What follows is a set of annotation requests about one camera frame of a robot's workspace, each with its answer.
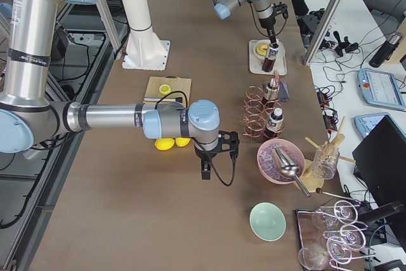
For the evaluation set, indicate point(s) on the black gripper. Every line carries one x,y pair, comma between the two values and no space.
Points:
266,23
203,155

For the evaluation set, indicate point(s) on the cream serving tray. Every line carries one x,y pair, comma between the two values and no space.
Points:
258,64

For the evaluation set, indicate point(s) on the tea bottle in rack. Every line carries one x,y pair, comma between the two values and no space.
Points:
271,90
274,123

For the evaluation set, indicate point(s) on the black glass tray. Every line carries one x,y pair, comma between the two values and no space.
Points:
310,234

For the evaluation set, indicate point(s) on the white round plate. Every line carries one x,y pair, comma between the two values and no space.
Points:
254,43

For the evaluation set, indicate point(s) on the glazed donut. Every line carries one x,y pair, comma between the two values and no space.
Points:
262,49

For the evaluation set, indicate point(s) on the yellow lemon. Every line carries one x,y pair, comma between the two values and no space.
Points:
164,144
182,142

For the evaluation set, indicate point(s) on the grey folded cloth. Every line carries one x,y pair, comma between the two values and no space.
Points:
283,93

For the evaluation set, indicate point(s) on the pink ice bowl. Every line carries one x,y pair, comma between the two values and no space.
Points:
269,163

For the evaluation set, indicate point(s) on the metal ice scoop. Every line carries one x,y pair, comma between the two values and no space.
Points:
288,168

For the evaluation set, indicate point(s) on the mint green bowl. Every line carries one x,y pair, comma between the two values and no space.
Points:
267,221

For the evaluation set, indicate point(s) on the half lemon slice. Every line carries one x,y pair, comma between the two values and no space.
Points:
165,89

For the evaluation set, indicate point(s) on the wooden cutting board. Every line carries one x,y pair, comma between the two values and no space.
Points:
158,87

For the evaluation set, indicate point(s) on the black thermos bottle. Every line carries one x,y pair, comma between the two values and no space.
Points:
386,50

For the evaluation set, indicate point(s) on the blue teach pendant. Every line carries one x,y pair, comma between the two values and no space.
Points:
380,89
367,122

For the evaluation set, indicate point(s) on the glass jar with sticks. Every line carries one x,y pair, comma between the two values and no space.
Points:
324,164

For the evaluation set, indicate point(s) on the upturned wine glass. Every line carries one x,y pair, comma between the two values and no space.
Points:
313,257
332,217
338,251
351,236

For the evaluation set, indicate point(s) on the black monitor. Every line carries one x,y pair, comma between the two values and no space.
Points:
380,161

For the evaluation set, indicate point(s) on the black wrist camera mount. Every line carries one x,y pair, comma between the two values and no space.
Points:
229,142

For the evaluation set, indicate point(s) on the copper wire bottle rack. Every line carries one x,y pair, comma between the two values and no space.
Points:
257,110

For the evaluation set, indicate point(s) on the aluminium frame post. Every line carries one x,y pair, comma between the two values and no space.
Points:
321,31

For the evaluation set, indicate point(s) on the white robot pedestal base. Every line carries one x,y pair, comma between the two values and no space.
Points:
144,50

